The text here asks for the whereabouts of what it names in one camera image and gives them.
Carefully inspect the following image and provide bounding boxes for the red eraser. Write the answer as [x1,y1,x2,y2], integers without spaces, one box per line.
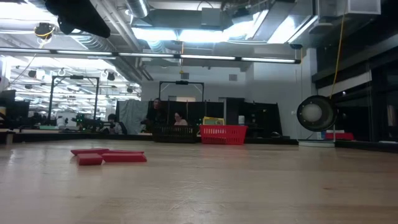
[101,150,147,163]
[70,148,110,156]
[76,153,104,166]

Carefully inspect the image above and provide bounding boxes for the yellow packaged calculator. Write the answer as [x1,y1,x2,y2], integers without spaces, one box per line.
[202,116,225,126]

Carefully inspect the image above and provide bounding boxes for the person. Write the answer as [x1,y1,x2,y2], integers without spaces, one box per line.
[141,98,167,133]
[173,111,189,126]
[104,113,125,135]

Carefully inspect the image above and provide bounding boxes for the black metal rig frame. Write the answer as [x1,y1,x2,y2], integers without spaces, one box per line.
[47,75,100,126]
[159,80,205,103]

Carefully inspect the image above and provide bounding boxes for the black plastic basket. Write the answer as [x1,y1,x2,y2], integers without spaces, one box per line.
[151,124,200,144]

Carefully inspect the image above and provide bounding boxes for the black ceiling cable reel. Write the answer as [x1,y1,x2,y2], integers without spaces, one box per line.
[33,22,56,40]

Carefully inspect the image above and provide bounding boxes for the yellow hanging cable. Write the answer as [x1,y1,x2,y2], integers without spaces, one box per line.
[329,12,346,100]

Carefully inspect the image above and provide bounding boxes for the grey hanging cloth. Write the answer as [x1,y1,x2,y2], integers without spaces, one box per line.
[119,99,150,135]

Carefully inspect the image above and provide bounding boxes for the red plastic basket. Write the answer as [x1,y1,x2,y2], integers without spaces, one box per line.
[199,124,249,146]

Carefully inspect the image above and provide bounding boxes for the black computer monitor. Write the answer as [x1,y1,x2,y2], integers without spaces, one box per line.
[0,89,31,129]

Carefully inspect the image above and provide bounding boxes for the long overhead light bar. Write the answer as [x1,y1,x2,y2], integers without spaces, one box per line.
[0,47,302,65]

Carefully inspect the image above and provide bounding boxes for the red flat box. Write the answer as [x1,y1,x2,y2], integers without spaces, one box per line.
[324,132,355,141]

